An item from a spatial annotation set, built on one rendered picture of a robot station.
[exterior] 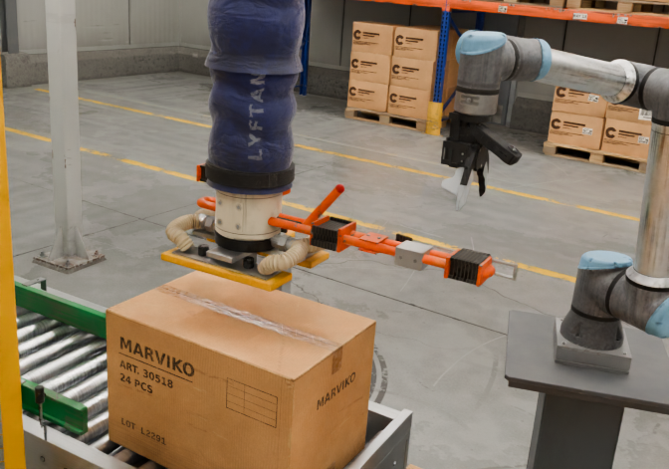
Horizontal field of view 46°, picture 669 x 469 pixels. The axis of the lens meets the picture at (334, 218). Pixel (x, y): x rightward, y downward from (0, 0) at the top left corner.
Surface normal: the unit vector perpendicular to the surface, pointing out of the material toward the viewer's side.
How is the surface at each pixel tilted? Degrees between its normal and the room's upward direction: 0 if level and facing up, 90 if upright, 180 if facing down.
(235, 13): 80
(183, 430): 90
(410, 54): 93
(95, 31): 90
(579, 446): 90
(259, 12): 74
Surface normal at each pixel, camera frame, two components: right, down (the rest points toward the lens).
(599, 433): -0.24, 0.28
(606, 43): -0.55, 0.22
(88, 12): 0.83, 0.22
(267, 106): 0.37, -0.04
